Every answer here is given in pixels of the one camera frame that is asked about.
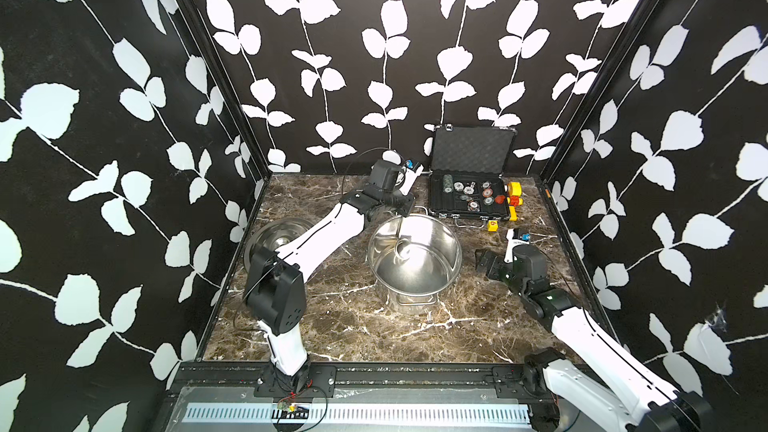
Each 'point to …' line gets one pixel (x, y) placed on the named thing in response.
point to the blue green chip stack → (447, 183)
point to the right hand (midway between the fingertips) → (486, 248)
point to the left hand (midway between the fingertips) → (417, 188)
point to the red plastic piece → (500, 199)
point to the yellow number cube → (492, 226)
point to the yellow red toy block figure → (515, 190)
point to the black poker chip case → (469, 163)
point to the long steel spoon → (402, 248)
